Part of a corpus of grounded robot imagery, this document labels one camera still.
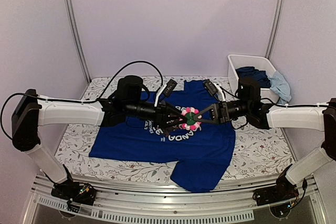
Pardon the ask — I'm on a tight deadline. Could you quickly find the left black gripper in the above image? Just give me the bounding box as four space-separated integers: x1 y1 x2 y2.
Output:
124 100 187 129

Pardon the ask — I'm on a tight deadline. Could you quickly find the pink flower brooch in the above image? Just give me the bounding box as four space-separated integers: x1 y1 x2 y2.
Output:
179 107 201 131

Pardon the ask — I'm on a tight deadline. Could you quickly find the blue printed t-shirt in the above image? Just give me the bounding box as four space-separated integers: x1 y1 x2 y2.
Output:
88 80 236 193

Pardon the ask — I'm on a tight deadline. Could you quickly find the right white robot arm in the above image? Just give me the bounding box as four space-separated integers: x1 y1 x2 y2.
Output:
193 77 335 210

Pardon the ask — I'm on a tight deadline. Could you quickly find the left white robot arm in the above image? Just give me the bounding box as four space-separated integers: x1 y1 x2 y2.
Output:
10 76 187 208

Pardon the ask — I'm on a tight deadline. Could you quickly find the dark navy clothing in bin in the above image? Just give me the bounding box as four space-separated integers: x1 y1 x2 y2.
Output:
236 66 271 89

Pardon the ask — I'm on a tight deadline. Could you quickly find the white plastic bin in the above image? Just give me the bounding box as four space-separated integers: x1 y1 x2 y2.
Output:
227 54 276 93

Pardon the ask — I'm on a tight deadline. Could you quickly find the floral table cloth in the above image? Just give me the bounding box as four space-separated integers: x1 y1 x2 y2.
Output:
55 76 292 183

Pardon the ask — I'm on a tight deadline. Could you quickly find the light blue cloth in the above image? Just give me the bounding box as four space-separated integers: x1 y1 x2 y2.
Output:
269 71 292 105

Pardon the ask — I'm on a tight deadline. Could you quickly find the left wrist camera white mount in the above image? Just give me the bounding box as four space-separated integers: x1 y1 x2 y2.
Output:
154 79 177 107

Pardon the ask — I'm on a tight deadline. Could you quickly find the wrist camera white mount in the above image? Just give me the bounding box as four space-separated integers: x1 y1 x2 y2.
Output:
154 79 177 107
203 79 226 102

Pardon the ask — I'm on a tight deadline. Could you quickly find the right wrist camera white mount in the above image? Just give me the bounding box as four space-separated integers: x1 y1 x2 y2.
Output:
203 79 226 102

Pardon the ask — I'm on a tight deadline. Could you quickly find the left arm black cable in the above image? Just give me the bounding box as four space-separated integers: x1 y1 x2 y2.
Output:
0 61 163 177

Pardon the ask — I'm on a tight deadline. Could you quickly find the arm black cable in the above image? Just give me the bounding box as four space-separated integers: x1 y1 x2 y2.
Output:
0 61 163 177
217 87 331 204

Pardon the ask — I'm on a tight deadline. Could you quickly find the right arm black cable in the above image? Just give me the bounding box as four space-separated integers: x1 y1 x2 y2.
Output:
217 87 331 204

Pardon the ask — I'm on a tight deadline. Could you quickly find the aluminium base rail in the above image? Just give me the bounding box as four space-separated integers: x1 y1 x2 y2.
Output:
23 175 329 223

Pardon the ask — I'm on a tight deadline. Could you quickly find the right aluminium frame post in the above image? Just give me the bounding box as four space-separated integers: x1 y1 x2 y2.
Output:
265 0 285 60

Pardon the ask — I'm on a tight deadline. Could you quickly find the aluminium frame post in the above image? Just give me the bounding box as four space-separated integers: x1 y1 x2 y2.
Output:
265 0 285 60
64 0 92 83

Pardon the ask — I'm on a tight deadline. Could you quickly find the left aluminium frame post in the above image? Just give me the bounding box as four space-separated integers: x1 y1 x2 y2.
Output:
64 0 92 83

